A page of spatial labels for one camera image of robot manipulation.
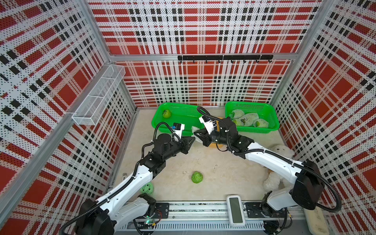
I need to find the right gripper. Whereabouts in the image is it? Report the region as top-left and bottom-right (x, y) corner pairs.
(193, 128), (230, 148)

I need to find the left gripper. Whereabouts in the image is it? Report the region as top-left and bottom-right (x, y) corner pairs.
(162, 136), (195, 161)

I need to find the green custard apple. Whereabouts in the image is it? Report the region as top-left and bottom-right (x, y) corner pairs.
(191, 171), (204, 184)

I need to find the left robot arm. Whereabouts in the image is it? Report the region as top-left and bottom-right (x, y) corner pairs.
(58, 122), (195, 235)

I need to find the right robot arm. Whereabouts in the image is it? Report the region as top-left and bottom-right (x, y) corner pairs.
(194, 106), (342, 213)

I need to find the green basket with apples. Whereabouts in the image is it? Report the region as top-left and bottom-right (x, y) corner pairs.
(151, 103), (205, 136)

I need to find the custard apple in basket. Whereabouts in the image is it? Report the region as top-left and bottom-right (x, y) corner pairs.
(162, 109), (172, 119)

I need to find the yellow tray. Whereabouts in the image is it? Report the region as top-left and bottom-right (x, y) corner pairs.
(201, 116), (227, 134)

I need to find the empty green basket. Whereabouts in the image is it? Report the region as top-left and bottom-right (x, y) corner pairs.
(225, 101), (280, 134)

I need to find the plush toy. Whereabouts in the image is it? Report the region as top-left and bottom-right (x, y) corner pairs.
(263, 144), (295, 192)

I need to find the white timer device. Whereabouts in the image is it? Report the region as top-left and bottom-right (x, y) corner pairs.
(226, 195), (246, 228)

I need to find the black hook rail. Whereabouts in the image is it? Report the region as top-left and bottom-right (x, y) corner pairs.
(177, 54), (274, 62)

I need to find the clear wall shelf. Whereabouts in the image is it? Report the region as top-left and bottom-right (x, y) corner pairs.
(72, 65), (125, 126)

